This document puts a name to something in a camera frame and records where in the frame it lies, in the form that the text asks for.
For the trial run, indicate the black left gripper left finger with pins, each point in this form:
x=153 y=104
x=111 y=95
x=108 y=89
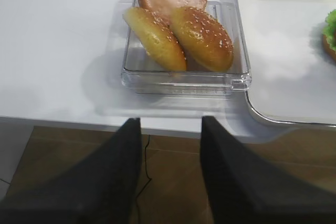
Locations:
x=99 y=189

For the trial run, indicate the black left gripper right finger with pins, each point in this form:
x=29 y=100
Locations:
x=242 y=187

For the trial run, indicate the green lettuce on burger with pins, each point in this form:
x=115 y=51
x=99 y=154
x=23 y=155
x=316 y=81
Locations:
x=329 y=30

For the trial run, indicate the clear plastic bun bin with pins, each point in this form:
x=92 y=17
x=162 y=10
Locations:
x=143 y=75

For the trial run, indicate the silver metal serving tray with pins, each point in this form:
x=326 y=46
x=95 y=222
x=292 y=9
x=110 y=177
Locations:
x=293 y=78

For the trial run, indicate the right sesame bun top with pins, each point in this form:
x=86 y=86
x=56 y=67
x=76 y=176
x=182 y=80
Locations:
x=203 y=37

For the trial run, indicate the sesame bun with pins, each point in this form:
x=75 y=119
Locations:
x=156 y=38
x=203 y=37

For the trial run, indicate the left sesame bun top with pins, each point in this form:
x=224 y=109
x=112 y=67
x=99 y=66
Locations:
x=156 y=38

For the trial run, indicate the bottom burger bun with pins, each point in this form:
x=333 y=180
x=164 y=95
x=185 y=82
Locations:
x=327 y=48

